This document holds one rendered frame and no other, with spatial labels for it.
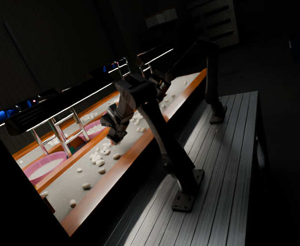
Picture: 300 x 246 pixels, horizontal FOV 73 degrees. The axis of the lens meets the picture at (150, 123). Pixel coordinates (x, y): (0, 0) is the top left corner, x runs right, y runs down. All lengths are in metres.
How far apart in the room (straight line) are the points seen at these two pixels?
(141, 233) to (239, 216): 0.30
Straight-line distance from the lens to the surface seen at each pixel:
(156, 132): 0.69
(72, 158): 1.20
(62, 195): 0.99
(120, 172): 0.86
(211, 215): 0.70
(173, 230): 0.70
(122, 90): 0.69
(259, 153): 1.50
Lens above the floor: 1.20
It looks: 21 degrees down
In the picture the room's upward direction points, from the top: 21 degrees counter-clockwise
